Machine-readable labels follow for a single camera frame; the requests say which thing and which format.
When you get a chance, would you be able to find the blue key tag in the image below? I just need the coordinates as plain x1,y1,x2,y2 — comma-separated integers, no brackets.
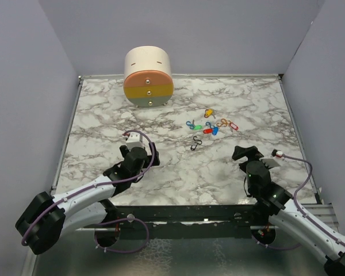
212,127,219,135

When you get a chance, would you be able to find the small red key tag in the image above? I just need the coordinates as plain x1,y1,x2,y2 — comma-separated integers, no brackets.
203,128,213,134

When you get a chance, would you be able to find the black S carabiner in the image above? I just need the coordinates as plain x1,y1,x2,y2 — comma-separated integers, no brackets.
193,136,202,144

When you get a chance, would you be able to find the green key tag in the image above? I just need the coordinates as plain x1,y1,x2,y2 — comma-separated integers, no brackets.
193,125,203,130

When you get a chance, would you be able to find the light blue S carabiner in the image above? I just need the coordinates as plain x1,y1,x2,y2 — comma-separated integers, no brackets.
186,121,195,129

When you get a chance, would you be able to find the yellow key tag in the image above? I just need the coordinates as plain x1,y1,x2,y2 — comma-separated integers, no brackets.
204,109,216,118

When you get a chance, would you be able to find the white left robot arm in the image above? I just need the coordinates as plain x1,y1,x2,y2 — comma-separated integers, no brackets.
15,143,160,255

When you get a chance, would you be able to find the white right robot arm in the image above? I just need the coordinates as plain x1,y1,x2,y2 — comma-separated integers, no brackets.
232,145,345,275

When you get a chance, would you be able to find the round three-drawer mini cabinet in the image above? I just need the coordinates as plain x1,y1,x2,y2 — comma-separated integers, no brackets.
123,46,174,108

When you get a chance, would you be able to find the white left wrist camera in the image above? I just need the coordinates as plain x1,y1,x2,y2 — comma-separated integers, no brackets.
124,132,144,151

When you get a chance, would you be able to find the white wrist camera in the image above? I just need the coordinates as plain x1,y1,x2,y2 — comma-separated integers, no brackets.
124,132,144,151
259,149,285,170

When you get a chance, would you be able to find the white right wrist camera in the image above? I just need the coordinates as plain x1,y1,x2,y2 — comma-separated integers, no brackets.
259,149,285,170

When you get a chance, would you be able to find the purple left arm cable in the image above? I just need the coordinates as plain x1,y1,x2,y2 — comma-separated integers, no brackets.
20,129,156,254

